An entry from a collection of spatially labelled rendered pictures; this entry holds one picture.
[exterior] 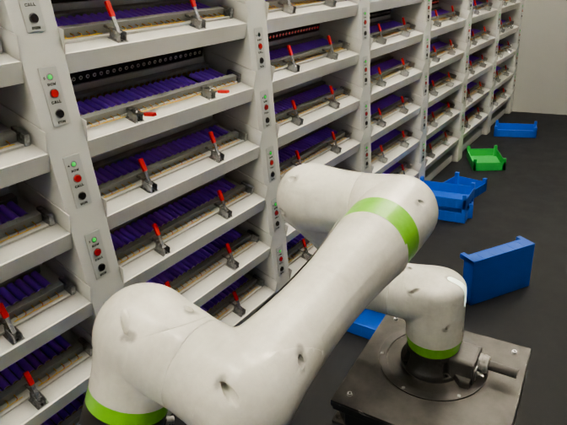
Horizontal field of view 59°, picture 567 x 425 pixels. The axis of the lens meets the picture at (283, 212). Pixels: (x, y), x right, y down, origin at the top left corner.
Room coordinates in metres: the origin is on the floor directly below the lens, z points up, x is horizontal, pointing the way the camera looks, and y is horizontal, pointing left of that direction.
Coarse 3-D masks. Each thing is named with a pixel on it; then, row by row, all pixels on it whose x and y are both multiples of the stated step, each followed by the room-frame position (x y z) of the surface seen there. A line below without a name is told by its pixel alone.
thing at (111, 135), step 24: (144, 72) 1.48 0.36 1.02; (240, 72) 1.61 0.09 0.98; (216, 96) 1.47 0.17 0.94; (240, 96) 1.54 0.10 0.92; (120, 120) 1.23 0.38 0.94; (144, 120) 1.25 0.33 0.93; (168, 120) 1.31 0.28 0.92; (192, 120) 1.38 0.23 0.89; (96, 144) 1.13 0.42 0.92; (120, 144) 1.19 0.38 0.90
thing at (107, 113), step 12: (192, 84) 1.47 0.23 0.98; (204, 84) 1.48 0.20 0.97; (216, 84) 1.53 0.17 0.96; (156, 96) 1.35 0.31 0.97; (168, 96) 1.37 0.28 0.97; (180, 96) 1.41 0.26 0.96; (192, 96) 1.42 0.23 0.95; (108, 108) 1.24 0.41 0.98; (120, 108) 1.25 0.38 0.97; (96, 120) 1.19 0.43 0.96
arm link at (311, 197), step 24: (312, 168) 0.81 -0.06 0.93; (336, 168) 0.81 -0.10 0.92; (288, 192) 0.79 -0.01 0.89; (312, 192) 0.76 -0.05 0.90; (336, 192) 0.74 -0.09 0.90; (288, 216) 0.78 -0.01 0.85; (312, 216) 0.75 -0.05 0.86; (336, 216) 0.73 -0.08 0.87; (312, 240) 0.82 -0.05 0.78; (384, 288) 0.94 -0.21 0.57; (384, 312) 0.95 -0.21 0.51
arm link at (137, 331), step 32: (128, 288) 0.45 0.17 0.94; (160, 288) 0.45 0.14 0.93; (96, 320) 0.43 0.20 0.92; (128, 320) 0.41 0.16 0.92; (160, 320) 0.41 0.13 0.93; (192, 320) 0.41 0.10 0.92; (96, 352) 0.41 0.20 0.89; (128, 352) 0.39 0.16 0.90; (160, 352) 0.38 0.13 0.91; (96, 384) 0.40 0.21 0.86; (128, 384) 0.39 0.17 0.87; (160, 384) 0.37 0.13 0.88; (96, 416) 0.39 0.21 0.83; (128, 416) 0.39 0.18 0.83; (160, 416) 0.40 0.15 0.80
